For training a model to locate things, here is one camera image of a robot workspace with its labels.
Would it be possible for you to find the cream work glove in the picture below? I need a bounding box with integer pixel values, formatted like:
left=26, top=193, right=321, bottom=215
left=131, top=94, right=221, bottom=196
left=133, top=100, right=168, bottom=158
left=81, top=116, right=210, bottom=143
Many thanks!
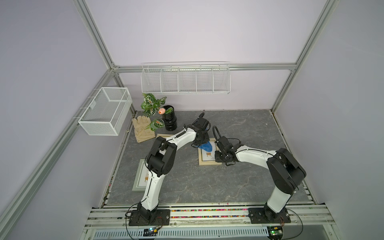
left=132, top=116, right=156, bottom=143

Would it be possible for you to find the gold frame with deer print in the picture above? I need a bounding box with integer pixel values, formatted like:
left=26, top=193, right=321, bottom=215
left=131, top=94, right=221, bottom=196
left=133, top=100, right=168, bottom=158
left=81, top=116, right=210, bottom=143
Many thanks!
left=198, top=138, right=222, bottom=166

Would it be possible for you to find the green picture frame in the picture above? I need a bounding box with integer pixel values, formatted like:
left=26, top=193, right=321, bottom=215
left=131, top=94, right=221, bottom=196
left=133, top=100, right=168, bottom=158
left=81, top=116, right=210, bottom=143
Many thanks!
left=132, top=159, right=149, bottom=192

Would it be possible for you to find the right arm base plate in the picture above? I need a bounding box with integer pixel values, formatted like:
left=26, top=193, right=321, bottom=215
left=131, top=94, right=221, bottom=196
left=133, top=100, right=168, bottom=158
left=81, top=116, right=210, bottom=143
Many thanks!
left=248, top=208, right=291, bottom=224

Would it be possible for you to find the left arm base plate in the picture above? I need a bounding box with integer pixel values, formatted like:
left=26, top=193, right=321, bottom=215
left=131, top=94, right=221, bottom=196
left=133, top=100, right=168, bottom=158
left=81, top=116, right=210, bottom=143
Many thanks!
left=128, top=209, right=171, bottom=226

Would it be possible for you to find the white wire basket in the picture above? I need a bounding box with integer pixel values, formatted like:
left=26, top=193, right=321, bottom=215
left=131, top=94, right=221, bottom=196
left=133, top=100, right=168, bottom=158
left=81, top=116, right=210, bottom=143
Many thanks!
left=78, top=87, right=133, bottom=136

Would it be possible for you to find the white wire wall shelf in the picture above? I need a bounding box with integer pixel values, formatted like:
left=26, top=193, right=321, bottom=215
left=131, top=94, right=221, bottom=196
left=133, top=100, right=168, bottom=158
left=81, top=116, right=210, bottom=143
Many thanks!
left=141, top=62, right=232, bottom=94

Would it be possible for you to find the aluminium rail base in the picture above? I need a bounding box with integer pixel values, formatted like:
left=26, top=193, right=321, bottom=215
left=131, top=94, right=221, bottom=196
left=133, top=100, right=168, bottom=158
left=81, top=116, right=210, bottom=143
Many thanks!
left=80, top=203, right=342, bottom=240

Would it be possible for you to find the blue microfiber cloth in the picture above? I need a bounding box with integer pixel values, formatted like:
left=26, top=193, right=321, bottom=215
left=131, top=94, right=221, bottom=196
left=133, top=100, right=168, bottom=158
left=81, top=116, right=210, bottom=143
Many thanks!
left=199, top=142, right=213, bottom=153

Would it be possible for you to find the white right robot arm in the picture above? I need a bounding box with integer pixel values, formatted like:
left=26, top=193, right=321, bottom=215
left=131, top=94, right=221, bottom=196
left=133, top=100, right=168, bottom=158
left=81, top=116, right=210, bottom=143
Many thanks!
left=215, top=136, right=307, bottom=220

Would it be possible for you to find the glossy black vase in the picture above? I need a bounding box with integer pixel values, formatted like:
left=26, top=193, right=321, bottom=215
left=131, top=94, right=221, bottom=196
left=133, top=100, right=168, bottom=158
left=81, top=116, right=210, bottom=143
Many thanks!
left=162, top=105, right=177, bottom=131

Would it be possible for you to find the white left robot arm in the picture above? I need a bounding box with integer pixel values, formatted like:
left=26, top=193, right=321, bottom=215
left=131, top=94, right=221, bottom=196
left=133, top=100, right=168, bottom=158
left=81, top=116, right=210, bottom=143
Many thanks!
left=137, top=113, right=211, bottom=219

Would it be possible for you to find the gold frame with plant print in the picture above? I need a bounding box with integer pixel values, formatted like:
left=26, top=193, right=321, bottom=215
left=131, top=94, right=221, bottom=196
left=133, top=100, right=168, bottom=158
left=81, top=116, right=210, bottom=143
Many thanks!
left=156, top=134, right=172, bottom=138

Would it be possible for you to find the green artificial plant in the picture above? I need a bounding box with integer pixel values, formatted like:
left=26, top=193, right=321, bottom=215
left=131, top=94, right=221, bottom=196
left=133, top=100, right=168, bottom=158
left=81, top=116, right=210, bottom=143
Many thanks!
left=141, top=93, right=174, bottom=131

